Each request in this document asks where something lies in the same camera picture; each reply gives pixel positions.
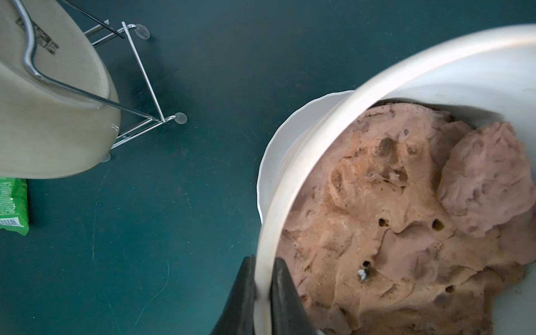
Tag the green table mat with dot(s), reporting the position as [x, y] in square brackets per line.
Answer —
[150, 242]

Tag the green snack packet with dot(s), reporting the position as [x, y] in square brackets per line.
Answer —
[14, 205]

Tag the cream plate on edge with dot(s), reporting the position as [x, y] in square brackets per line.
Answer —
[47, 132]

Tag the brown clay mud lump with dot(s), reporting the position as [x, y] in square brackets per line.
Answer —
[412, 222]

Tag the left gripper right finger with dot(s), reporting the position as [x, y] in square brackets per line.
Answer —
[287, 311]

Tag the white ceramic pot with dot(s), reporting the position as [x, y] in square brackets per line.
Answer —
[480, 77]

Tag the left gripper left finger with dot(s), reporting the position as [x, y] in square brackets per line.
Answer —
[237, 315]

